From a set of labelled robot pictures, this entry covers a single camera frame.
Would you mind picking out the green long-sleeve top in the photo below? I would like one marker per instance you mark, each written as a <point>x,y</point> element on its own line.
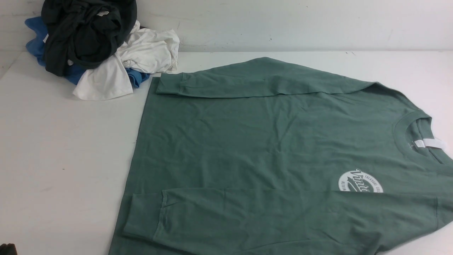
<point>266,157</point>

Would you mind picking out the white crumpled garment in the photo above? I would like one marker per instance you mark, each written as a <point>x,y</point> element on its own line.
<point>144,52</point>

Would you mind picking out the dark green crumpled garment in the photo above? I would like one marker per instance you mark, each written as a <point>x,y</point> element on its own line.
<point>86,32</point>

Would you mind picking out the blue crumpled garment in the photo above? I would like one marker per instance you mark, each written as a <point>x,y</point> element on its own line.
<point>74,72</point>

